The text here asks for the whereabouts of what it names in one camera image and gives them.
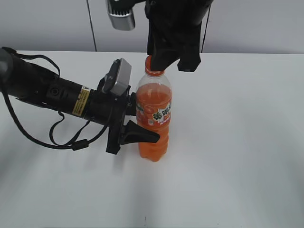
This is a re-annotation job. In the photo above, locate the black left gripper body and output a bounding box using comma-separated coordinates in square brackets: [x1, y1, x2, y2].
[83, 79, 131, 154]

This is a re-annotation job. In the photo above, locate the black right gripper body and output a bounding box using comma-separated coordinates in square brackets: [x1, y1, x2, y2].
[145, 0, 213, 56]

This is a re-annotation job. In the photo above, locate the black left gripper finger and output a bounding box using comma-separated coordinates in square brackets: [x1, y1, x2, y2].
[128, 92, 137, 116]
[120, 120, 160, 145]

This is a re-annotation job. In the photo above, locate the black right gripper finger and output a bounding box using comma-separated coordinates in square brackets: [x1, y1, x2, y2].
[178, 45, 201, 72]
[150, 39, 181, 71]

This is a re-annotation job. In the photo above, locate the orange soda plastic bottle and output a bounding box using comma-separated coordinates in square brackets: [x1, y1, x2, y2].
[135, 71, 173, 163]

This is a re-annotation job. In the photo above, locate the orange bottle cap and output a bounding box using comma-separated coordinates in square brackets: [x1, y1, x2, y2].
[145, 56, 164, 77]

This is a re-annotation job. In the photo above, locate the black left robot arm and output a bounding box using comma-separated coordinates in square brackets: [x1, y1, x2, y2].
[0, 47, 160, 154]

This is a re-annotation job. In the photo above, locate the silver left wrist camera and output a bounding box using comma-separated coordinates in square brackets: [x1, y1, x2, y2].
[102, 58, 132, 96]

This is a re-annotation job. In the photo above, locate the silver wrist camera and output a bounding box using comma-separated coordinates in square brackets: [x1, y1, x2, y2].
[105, 0, 135, 31]
[102, 58, 132, 96]

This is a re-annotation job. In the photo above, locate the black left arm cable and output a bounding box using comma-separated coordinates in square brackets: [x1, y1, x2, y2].
[0, 54, 110, 152]

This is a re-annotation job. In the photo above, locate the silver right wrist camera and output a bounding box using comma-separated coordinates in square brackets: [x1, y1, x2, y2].
[105, 0, 135, 31]

